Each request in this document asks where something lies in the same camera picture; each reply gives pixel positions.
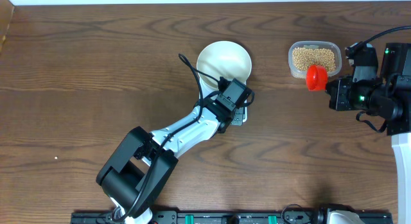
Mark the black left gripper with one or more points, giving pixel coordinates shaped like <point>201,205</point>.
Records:
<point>238,119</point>

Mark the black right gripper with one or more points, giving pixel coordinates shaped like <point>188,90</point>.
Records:
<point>338,101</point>

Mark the red plastic measuring scoop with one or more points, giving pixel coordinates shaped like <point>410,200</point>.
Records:
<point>316,78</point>

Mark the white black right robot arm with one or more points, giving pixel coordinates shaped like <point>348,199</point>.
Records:
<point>381,90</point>

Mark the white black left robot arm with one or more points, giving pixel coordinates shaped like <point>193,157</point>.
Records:
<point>137,171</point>

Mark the white digital kitchen scale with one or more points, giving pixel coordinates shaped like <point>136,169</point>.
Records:
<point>206,90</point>

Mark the white round bowl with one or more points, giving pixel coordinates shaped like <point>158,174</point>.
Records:
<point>224,58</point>

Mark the yellow soybeans pile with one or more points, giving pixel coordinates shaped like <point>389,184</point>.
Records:
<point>303,58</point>

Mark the clear plastic container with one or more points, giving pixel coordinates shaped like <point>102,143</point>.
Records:
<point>315,45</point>

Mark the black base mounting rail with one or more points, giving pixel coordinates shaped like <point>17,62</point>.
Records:
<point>173,217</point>

